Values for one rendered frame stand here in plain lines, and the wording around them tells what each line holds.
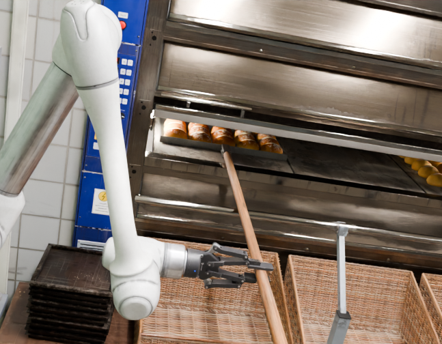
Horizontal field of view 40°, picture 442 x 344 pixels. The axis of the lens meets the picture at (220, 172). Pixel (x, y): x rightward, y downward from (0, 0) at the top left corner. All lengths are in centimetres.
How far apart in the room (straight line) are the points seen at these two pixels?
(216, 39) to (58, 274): 101
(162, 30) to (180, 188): 62
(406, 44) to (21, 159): 145
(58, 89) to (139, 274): 51
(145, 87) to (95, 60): 91
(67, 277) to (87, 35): 109
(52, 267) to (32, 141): 76
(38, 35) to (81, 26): 90
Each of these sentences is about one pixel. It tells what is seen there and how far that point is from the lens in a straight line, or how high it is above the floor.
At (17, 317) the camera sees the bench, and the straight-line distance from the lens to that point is 241.
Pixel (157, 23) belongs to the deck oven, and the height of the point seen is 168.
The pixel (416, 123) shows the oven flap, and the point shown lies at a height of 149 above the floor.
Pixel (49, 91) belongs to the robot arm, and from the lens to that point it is 158.
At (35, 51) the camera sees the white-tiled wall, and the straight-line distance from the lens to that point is 228.
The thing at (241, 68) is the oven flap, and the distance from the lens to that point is 228.
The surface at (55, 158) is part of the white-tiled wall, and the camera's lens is 238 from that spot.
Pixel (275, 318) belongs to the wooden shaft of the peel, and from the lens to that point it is 146.
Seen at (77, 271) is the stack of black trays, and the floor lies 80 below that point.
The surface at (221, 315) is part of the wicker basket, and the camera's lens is 254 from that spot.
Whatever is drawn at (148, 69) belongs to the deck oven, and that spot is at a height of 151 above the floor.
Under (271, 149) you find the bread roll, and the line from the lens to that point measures 260.
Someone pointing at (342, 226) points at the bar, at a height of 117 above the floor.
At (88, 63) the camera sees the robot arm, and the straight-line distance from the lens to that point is 138.
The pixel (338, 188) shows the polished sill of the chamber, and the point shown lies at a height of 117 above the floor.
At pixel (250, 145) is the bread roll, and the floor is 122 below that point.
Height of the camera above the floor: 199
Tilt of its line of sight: 20 degrees down
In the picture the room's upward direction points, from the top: 12 degrees clockwise
